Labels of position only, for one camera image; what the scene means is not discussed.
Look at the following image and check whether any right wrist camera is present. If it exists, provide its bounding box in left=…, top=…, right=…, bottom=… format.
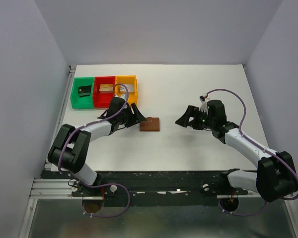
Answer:
left=199, top=95, right=210, bottom=113

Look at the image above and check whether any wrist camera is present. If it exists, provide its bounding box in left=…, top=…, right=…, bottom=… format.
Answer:
left=199, top=95, right=210, bottom=113
left=115, top=94, right=127, bottom=100

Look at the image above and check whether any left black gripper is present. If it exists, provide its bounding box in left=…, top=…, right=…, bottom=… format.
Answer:
left=117, top=103, right=147, bottom=128

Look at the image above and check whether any yellow plastic bin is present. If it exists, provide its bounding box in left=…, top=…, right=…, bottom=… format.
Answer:
left=115, top=75, right=138, bottom=105

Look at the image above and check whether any silver card in yellow bin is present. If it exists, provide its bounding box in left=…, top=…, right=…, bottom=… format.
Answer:
left=119, top=84, right=135, bottom=93

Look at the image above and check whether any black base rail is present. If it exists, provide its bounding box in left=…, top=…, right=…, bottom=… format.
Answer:
left=72, top=168, right=264, bottom=208

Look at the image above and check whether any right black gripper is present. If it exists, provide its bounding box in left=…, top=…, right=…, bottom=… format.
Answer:
left=175, top=105, right=215, bottom=130

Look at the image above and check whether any aluminium frame rail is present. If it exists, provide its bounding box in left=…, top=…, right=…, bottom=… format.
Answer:
left=19, top=65, right=77, bottom=238

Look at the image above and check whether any red plastic bin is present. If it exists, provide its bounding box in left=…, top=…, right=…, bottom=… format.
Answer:
left=92, top=76, right=116, bottom=108

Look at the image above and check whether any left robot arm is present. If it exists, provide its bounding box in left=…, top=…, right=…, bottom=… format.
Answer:
left=47, top=96, right=146, bottom=196

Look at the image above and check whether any brown leather card holder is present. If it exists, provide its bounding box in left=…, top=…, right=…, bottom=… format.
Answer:
left=140, top=117, right=160, bottom=132

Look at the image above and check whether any gold card in red bin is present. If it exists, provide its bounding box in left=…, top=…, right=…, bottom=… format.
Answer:
left=99, top=84, right=113, bottom=93

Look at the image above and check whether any black card in green bin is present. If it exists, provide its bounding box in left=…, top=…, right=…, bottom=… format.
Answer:
left=78, top=85, right=92, bottom=97

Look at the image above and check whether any green plastic bin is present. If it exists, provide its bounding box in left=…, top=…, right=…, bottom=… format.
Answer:
left=70, top=77, right=94, bottom=109

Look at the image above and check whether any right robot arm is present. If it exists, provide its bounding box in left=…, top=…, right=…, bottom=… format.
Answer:
left=175, top=100, right=298, bottom=202

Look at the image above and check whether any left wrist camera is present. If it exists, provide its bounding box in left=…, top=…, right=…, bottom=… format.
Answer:
left=115, top=94, right=127, bottom=100

